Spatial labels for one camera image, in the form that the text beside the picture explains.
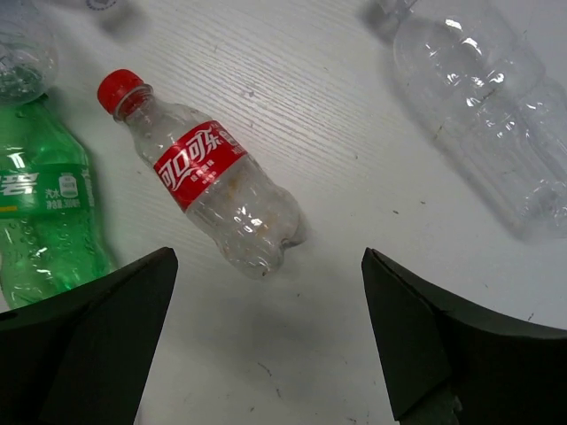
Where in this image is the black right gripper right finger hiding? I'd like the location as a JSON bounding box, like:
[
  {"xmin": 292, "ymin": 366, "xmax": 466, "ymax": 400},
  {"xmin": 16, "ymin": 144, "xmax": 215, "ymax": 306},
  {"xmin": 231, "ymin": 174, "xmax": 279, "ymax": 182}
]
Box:
[{"xmin": 361, "ymin": 249, "xmax": 566, "ymax": 424}]

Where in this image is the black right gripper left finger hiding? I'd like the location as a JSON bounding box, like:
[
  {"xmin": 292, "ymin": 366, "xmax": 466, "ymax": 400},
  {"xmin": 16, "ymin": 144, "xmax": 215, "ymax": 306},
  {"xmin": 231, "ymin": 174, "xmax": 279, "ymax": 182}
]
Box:
[{"xmin": 1, "ymin": 247, "xmax": 178, "ymax": 424}]

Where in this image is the green sprite bottle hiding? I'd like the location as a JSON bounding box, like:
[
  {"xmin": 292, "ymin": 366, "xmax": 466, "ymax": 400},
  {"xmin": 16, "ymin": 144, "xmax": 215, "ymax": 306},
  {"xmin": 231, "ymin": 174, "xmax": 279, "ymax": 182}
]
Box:
[{"xmin": 1, "ymin": 96, "xmax": 115, "ymax": 309}]

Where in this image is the red cap cola bottle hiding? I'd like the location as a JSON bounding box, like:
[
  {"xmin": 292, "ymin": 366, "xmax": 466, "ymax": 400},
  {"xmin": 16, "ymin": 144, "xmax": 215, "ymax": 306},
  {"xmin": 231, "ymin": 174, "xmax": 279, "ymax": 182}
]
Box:
[{"xmin": 97, "ymin": 69, "xmax": 307, "ymax": 279}]

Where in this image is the large clear plastic bottle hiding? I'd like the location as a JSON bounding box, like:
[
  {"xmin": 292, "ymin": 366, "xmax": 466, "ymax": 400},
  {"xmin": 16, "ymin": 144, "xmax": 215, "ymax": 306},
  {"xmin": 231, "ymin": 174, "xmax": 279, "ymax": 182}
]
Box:
[{"xmin": 365, "ymin": 1, "xmax": 566, "ymax": 240}]

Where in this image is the clear bottle blue label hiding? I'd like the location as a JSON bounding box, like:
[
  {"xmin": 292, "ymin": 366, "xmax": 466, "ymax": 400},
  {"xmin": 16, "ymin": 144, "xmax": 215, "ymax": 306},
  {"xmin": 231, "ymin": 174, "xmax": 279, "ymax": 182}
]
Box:
[{"xmin": 1, "ymin": 1, "xmax": 58, "ymax": 107}]

